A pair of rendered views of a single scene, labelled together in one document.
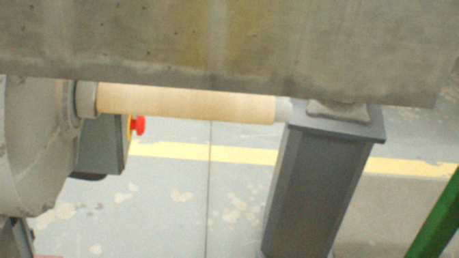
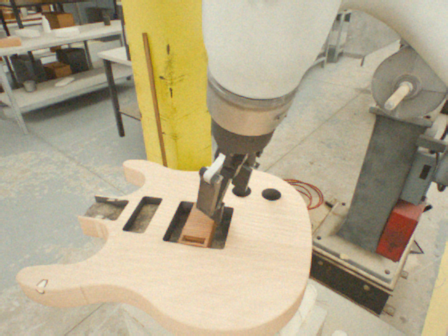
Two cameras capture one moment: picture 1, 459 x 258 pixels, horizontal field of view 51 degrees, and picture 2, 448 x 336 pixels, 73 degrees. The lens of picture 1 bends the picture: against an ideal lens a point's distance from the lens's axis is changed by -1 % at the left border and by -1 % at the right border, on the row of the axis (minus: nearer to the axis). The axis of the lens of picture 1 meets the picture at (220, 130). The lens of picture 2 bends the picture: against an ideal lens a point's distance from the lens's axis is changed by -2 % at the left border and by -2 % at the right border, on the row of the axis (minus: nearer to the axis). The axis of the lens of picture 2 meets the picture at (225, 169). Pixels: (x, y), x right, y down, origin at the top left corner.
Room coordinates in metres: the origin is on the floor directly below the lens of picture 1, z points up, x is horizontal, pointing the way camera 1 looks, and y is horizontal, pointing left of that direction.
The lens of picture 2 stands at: (0.63, -1.06, 1.62)
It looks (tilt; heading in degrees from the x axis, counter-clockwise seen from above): 34 degrees down; 132
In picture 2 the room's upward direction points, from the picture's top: straight up
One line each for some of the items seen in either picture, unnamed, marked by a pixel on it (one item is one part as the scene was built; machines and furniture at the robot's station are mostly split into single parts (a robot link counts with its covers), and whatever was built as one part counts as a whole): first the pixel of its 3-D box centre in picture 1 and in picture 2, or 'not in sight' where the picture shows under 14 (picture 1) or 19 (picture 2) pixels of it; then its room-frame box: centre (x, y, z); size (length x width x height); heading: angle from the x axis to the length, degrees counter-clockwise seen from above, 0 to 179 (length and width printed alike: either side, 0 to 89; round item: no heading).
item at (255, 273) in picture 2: not in sight; (190, 230); (0.33, -0.82, 1.23); 0.40 x 0.35 x 0.04; 31
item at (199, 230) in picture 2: not in sight; (200, 228); (0.34, -0.81, 1.24); 0.10 x 0.05 x 0.03; 121
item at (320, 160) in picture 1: (311, 180); not in sight; (1.17, -0.33, 0.35); 0.28 x 0.28 x 0.70; 86
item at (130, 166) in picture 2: not in sight; (139, 177); (0.13, -0.79, 1.23); 0.09 x 0.07 x 0.04; 31
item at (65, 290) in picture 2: not in sight; (62, 276); (0.26, -1.02, 1.23); 0.10 x 0.07 x 0.04; 31
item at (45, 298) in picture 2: not in sight; (47, 292); (0.27, -1.04, 1.24); 0.03 x 0.02 x 0.04; 31
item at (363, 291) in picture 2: not in sight; (355, 253); (0.37, 0.42, 0.12); 0.61 x 0.51 x 0.25; 4
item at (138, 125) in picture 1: (134, 124); not in sight; (0.66, 0.16, 0.97); 0.04 x 0.04 x 0.04; 4
